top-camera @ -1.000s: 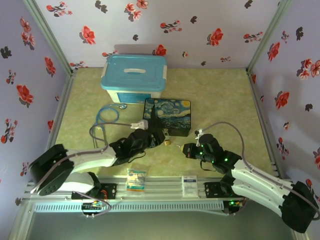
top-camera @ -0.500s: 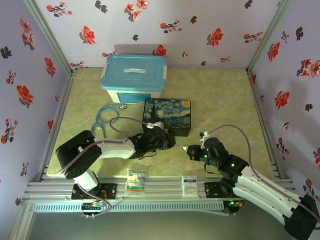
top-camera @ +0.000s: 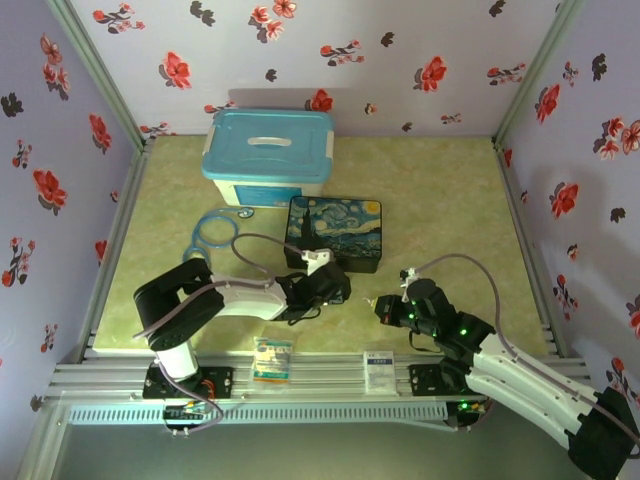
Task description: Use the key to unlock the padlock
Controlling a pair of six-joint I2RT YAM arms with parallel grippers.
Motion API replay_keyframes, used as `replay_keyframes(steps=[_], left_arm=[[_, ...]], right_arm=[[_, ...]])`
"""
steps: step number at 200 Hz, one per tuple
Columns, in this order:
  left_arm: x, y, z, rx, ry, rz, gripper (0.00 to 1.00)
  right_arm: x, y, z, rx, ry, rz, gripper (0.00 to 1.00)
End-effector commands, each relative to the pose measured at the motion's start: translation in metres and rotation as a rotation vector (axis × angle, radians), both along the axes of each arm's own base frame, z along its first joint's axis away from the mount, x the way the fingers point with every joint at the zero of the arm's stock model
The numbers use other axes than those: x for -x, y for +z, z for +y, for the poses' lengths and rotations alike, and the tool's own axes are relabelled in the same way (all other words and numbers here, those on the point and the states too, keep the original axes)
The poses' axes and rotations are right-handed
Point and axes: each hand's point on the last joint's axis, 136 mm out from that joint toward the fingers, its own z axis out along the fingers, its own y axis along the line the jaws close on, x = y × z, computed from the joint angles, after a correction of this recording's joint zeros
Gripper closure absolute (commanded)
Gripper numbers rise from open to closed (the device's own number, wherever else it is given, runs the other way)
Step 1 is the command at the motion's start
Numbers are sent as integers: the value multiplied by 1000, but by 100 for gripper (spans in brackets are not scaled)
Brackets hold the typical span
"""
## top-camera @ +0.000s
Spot aluminium frame rail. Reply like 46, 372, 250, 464
47, 349, 599, 401

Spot blue stethoscope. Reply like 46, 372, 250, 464
182, 205, 256, 264

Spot right arm lavender cable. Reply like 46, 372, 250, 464
412, 253, 640, 459

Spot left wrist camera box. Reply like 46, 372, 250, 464
299, 249, 332, 275

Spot starry night tin box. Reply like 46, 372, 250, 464
283, 195, 384, 275

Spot clear plastic packet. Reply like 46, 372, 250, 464
251, 335, 295, 386

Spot small white card box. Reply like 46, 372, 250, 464
363, 349, 399, 394

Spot aluminium frame post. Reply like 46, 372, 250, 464
47, 0, 156, 151
492, 0, 584, 146

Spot slotted grey cable duct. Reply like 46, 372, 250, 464
67, 403, 447, 426

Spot blue lidded storage box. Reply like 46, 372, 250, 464
201, 108, 335, 207

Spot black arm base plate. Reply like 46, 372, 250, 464
143, 366, 235, 400
408, 363, 501, 397

